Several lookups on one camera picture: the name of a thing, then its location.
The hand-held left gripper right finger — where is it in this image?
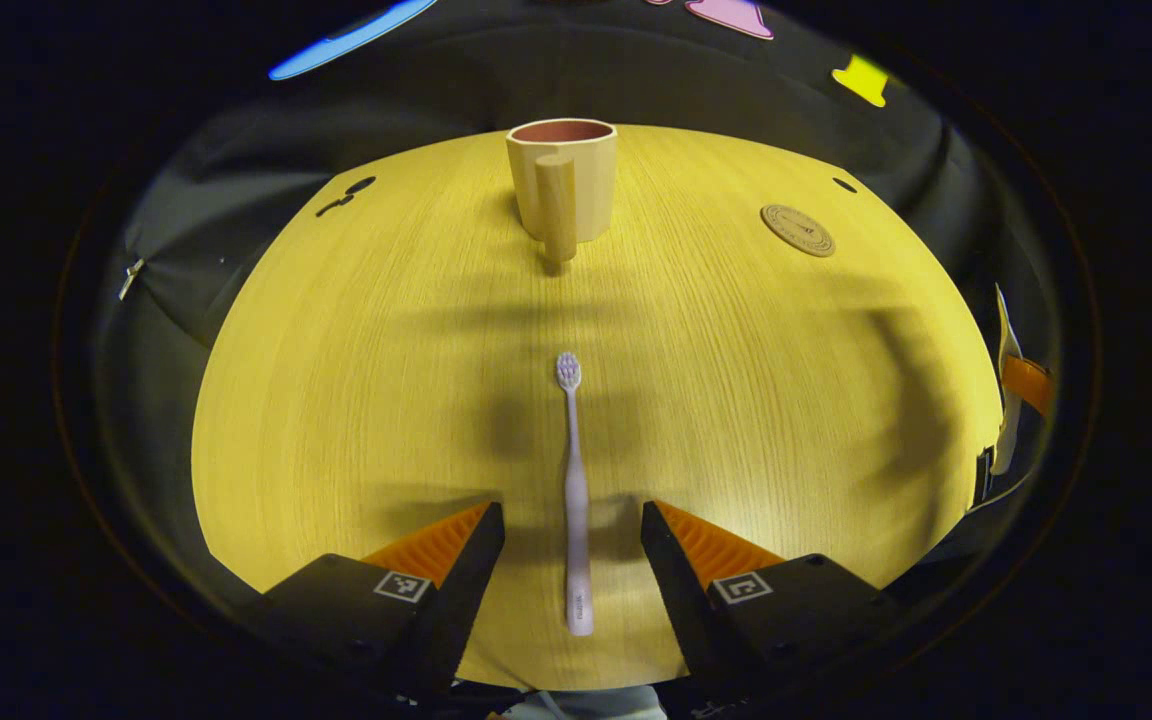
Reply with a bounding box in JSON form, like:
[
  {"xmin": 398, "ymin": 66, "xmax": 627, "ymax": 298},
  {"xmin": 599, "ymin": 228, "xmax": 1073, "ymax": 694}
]
[{"xmin": 640, "ymin": 499, "xmax": 915, "ymax": 705}]

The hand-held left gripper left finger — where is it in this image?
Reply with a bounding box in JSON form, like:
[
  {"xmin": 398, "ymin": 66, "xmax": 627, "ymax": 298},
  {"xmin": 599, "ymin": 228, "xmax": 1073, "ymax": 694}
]
[{"xmin": 251, "ymin": 502, "xmax": 507, "ymax": 704}]

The pale pink toothbrush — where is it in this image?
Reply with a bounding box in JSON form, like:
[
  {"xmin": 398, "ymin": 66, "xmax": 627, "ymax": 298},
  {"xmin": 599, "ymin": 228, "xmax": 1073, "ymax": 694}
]
[{"xmin": 555, "ymin": 351, "xmax": 596, "ymax": 638}]

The round cork coaster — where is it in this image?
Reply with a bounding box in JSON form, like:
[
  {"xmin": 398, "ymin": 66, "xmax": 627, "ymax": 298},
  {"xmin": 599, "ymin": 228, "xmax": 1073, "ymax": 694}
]
[{"xmin": 760, "ymin": 204, "xmax": 836, "ymax": 258}]

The beige cup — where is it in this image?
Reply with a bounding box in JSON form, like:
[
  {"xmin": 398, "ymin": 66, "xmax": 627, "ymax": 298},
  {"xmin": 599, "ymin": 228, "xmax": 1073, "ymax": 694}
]
[{"xmin": 506, "ymin": 118, "xmax": 619, "ymax": 266}]

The wooden desktop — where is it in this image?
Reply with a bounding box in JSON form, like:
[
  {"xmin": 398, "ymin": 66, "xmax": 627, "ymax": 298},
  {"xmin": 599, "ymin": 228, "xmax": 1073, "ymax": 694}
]
[{"xmin": 191, "ymin": 123, "xmax": 1005, "ymax": 691}]

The person's light clothing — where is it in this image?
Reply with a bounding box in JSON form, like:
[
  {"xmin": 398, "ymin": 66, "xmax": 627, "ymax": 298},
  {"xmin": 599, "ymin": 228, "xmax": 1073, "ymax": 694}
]
[{"xmin": 496, "ymin": 684, "xmax": 669, "ymax": 720}]

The keyhole black desk grommet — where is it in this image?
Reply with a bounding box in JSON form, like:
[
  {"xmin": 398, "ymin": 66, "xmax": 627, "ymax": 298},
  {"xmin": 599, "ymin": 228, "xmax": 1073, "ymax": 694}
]
[{"xmin": 315, "ymin": 176, "xmax": 378, "ymax": 218}]

